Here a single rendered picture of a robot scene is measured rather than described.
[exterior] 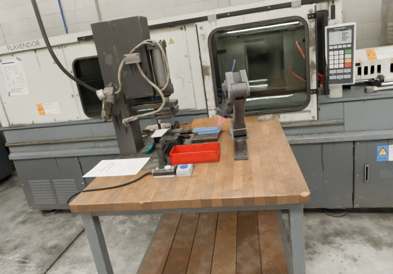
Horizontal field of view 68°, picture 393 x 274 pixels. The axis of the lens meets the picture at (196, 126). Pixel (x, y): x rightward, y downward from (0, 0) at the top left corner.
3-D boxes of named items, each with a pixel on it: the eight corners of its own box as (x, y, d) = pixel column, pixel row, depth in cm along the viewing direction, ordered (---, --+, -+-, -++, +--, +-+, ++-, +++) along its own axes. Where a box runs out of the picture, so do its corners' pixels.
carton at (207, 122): (230, 131, 189) (228, 120, 187) (192, 135, 193) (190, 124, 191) (230, 125, 201) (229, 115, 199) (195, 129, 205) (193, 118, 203)
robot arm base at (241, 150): (232, 145, 140) (247, 144, 139) (233, 132, 159) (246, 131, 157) (234, 160, 142) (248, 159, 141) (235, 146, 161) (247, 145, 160)
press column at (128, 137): (138, 154, 170) (109, 20, 149) (119, 155, 172) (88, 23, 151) (145, 145, 184) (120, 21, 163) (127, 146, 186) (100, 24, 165)
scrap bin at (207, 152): (219, 162, 143) (217, 150, 142) (170, 165, 148) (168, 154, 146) (220, 152, 155) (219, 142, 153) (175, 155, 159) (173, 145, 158)
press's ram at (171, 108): (175, 123, 157) (166, 68, 149) (130, 127, 162) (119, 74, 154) (181, 114, 174) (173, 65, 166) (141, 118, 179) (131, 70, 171)
